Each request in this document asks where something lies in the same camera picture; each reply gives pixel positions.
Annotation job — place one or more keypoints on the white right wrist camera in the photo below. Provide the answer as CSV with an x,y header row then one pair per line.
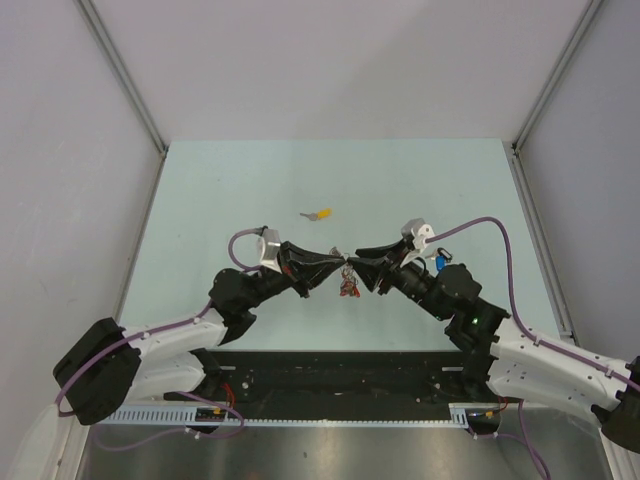
x,y
417,235

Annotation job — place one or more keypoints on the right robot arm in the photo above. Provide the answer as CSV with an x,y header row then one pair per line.
x,y
506,357

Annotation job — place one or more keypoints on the right aluminium frame post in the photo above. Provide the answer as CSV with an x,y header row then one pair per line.
x,y
560,68

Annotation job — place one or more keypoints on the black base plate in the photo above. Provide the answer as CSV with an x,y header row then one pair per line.
x,y
436,376

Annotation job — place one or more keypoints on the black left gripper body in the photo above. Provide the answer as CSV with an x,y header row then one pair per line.
x,y
290,270

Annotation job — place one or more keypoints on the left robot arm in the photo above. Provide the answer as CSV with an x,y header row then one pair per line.
x,y
111,365

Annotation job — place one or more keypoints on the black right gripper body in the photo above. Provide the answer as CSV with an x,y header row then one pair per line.
x,y
412,280

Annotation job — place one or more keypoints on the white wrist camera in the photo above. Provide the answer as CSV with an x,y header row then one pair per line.
x,y
269,244
417,235

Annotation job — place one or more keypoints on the left aluminium frame post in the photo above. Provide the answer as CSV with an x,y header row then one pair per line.
x,y
105,43

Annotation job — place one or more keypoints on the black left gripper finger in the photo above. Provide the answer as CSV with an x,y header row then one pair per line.
x,y
308,257
312,275

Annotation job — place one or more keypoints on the blue tagged key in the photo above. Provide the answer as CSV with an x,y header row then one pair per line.
x,y
441,258

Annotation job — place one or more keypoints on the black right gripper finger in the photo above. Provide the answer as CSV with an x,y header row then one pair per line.
x,y
373,273
381,251

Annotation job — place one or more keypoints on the red handled key organizer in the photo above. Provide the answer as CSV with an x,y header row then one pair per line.
x,y
349,282

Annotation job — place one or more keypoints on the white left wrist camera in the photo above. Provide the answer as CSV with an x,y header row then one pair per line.
x,y
269,244

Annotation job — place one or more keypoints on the yellow tagged key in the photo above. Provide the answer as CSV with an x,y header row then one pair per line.
x,y
318,215

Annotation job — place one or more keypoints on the aluminium frame post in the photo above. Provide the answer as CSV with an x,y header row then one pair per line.
x,y
105,43
560,68

